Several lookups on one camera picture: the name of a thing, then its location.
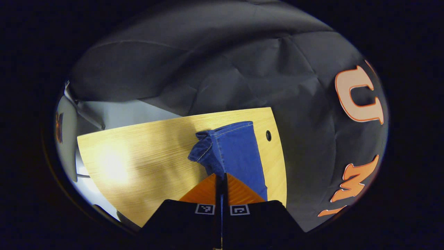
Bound dark metal bar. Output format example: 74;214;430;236
65;83;105;131

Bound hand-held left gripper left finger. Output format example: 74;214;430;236
140;174;222;250

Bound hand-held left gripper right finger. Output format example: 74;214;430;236
222;173;306;250

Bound black backdrop cloth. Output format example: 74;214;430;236
68;0;288;117
180;21;389;232

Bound blue jeans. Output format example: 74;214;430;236
188;121;268;202

